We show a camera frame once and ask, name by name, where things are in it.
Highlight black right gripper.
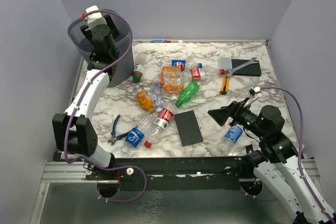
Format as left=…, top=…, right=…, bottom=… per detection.
left=208, top=97, right=268, bottom=138

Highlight blue label bottle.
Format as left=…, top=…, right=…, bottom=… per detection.
left=122, top=127, right=144, bottom=154
left=217, top=125, right=243, bottom=156

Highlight red label bottle red cap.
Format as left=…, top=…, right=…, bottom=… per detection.
left=183, top=68, right=225, bottom=82

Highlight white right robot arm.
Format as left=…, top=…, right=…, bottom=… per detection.
left=208, top=99, right=335, bottom=223

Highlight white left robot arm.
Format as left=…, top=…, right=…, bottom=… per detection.
left=52, top=11, right=120, bottom=179

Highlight grey mesh waste bin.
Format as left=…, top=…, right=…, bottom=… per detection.
left=67, top=9, right=134, bottom=87

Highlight yellow utility knife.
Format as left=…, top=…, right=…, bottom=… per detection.
left=220, top=76, right=229, bottom=95

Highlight green plastic bottle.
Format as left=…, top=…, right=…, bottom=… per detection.
left=175, top=81, right=200, bottom=108

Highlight silver wrench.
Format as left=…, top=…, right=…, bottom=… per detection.
left=225, top=57, right=259, bottom=77

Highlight grey white hub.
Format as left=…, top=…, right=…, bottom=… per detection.
left=219, top=57, right=233, bottom=70

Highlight red label water bottle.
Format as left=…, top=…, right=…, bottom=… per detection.
left=144, top=106, right=174, bottom=148

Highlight black box rear right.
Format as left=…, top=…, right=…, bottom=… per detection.
left=232, top=59, right=261, bottom=77

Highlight brown bottle green cap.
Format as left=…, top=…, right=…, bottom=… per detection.
left=133, top=54, right=146, bottom=83

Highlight large orange juice bottle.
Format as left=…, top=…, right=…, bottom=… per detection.
left=160, top=66, right=184, bottom=97

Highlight pepsi label clear bottle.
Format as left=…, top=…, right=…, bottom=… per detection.
left=162, top=59, right=203, bottom=71

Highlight clear crushed bottle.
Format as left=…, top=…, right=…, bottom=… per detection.
left=151, top=81, right=164, bottom=112

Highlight blue red pen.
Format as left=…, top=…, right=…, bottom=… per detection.
left=150, top=39, right=172, bottom=43

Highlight small orange juice bottle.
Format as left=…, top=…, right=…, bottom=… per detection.
left=136, top=91, right=155, bottom=113

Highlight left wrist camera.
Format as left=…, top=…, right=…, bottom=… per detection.
left=81, top=5, right=107, bottom=31

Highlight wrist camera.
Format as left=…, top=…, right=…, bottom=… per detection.
left=247, top=86, right=262, bottom=104
left=81, top=5, right=107, bottom=31

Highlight black network switch centre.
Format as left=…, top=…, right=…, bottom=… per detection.
left=174, top=111, right=203, bottom=147

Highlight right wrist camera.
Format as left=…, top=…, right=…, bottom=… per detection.
left=247, top=86, right=262, bottom=104

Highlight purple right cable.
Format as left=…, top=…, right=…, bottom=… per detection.
left=241, top=86, right=336, bottom=222

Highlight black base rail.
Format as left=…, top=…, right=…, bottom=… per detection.
left=86, top=156, right=255, bottom=191

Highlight blue handled pliers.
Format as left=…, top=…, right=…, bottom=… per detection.
left=108, top=114, right=130, bottom=145

